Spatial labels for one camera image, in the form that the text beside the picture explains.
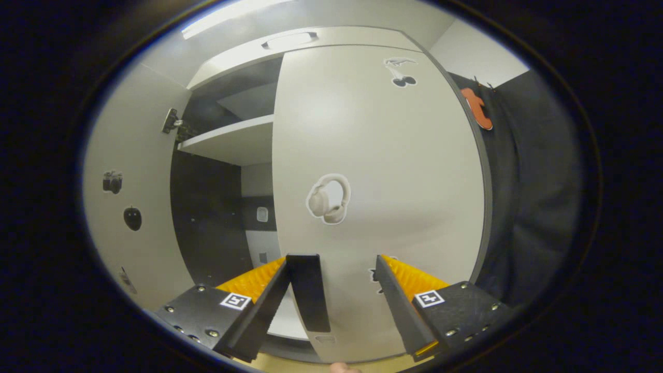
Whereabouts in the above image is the grey and white cabinet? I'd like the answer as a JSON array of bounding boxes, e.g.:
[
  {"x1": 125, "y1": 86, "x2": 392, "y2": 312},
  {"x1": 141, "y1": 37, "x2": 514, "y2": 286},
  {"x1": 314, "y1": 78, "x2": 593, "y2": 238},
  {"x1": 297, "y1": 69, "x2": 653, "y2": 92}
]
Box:
[{"x1": 170, "y1": 26, "x2": 430, "y2": 358}]

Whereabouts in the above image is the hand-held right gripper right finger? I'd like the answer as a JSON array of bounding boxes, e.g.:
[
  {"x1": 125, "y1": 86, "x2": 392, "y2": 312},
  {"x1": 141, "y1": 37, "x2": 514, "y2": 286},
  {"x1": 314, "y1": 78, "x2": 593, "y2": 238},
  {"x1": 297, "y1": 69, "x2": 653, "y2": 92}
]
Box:
[{"x1": 376, "y1": 254, "x2": 518, "y2": 362}]

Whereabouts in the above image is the white cabinet drawer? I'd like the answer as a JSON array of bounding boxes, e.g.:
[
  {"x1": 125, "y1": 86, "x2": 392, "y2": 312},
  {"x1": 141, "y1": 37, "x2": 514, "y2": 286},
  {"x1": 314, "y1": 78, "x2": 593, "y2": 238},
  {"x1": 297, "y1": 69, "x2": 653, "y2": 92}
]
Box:
[{"x1": 186, "y1": 26, "x2": 423, "y2": 91}]

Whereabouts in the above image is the black backdrop cloth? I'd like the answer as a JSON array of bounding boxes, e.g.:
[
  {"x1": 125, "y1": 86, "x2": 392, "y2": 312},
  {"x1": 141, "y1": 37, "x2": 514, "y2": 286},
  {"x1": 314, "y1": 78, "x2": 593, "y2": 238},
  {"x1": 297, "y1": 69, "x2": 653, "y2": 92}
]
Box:
[{"x1": 448, "y1": 70, "x2": 588, "y2": 311}]

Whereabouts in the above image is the metal door hinge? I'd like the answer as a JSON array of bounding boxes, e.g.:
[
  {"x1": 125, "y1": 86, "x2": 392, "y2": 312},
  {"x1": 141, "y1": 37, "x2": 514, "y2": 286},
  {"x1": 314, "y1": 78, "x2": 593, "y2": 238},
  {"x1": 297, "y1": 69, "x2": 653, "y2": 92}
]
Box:
[{"x1": 162, "y1": 108, "x2": 185, "y2": 136}]

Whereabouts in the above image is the white cabinet door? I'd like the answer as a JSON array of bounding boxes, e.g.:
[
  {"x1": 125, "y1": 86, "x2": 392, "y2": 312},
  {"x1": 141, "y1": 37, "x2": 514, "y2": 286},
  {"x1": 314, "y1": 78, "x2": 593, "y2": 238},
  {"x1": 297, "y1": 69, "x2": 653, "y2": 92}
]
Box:
[
  {"x1": 82, "y1": 62, "x2": 196, "y2": 312},
  {"x1": 272, "y1": 44, "x2": 493, "y2": 364}
]

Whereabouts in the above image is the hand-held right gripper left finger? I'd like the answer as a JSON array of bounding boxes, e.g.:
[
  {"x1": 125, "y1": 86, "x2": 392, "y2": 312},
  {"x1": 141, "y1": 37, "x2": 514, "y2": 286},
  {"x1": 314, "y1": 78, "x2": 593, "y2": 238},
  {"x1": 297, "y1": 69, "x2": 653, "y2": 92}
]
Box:
[{"x1": 154, "y1": 257, "x2": 291, "y2": 363}]

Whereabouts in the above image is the black door handle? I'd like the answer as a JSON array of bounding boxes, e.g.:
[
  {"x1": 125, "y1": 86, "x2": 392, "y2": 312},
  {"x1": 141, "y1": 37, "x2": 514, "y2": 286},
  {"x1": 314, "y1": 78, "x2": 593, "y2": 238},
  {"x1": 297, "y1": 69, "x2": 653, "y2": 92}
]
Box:
[{"x1": 286, "y1": 253, "x2": 332, "y2": 333}]

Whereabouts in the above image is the white cabinet shelf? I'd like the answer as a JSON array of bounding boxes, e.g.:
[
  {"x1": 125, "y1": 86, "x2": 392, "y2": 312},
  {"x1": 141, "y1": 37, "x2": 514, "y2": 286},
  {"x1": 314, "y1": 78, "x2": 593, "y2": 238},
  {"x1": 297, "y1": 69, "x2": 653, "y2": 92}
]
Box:
[{"x1": 178, "y1": 114, "x2": 275, "y2": 166}]

